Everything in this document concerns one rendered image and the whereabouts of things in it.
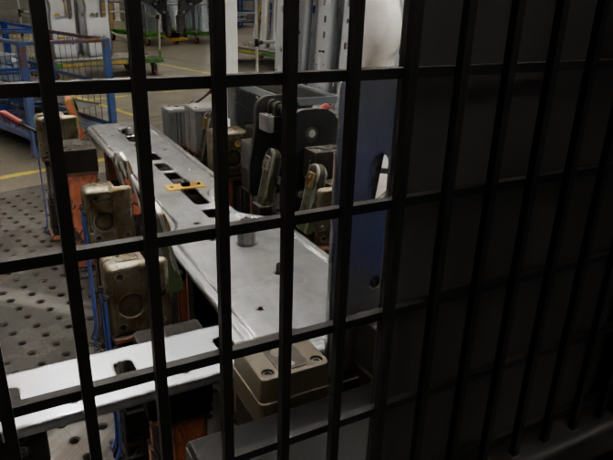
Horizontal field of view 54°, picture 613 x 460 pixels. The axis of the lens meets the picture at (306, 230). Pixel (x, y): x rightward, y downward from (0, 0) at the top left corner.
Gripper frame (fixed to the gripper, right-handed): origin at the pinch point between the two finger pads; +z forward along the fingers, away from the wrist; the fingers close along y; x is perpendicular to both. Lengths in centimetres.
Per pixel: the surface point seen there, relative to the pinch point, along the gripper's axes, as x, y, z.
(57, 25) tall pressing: -874, -20, 67
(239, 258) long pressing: 42, 1, 32
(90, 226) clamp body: 12.3, 21.1, 35.4
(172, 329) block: 56, 15, 34
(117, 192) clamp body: 12.3, 15.5, 29.1
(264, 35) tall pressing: -983, -384, 98
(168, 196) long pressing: 8.0, 5.1, 32.8
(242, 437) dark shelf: 85, 15, 29
